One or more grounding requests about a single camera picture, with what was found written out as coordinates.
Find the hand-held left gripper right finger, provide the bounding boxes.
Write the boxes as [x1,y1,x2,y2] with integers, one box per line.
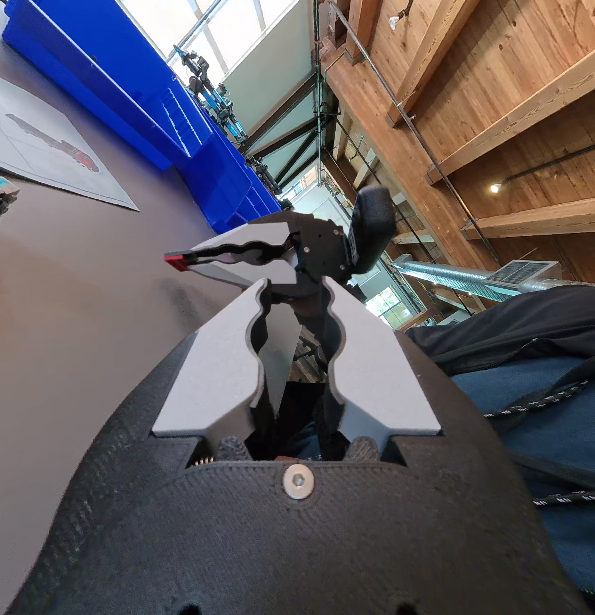
[320,278,444,458]

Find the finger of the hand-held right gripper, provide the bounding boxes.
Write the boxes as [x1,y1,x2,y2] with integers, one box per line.
[186,251,299,290]
[190,222,292,258]

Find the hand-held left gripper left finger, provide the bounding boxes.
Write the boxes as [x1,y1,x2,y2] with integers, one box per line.
[151,279,270,455]

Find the person's right forearm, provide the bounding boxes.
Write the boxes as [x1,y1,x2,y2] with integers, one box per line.
[405,283,595,378]

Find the grey desk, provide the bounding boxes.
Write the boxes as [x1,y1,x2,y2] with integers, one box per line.
[0,0,260,615]

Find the blue plastic storage bin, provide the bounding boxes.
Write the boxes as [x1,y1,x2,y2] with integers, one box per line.
[175,86,284,236]
[2,0,214,171]

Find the blue sweatshirt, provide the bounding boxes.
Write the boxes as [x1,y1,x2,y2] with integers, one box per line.
[451,356,595,599]

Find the open instruction booklet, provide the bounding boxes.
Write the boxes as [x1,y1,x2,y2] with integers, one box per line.
[0,72,140,212]

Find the silver air duct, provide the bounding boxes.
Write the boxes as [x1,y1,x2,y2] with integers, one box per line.
[391,255,576,301]

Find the black white drawstring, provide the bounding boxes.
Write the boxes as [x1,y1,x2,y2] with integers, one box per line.
[533,490,595,507]
[482,380,591,419]

